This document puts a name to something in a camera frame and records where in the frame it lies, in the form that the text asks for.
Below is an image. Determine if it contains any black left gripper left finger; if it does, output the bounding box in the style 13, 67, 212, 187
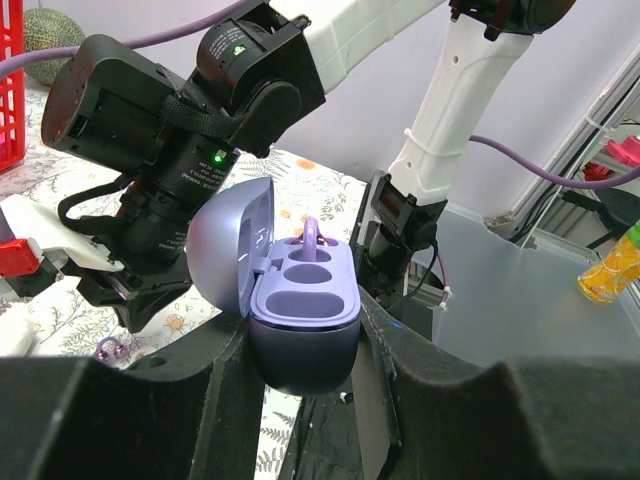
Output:
1, 317, 264, 479

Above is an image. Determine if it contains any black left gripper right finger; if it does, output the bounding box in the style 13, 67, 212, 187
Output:
352, 294, 639, 479

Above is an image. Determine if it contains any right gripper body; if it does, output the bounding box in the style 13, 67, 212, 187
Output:
57, 174, 196, 309

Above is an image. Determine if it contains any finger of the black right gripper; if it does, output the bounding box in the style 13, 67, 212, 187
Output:
114, 285, 190, 332

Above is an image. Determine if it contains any purple earbud charging case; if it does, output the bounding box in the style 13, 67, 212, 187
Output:
186, 177, 361, 396

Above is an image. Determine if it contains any white earbud charging case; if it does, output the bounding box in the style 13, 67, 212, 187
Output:
0, 320, 36, 358

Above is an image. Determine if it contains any floral patterned table mat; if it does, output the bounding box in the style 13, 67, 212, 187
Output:
1, 81, 365, 479

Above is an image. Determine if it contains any yellow orange drink bottle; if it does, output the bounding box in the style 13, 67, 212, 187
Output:
577, 222, 639, 304

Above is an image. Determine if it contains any green melon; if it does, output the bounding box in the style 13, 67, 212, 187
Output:
24, 8, 86, 86

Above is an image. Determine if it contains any red plastic shopping basket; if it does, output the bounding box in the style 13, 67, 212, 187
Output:
1, 0, 26, 173

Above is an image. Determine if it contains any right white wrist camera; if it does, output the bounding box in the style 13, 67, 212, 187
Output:
1, 195, 124, 301

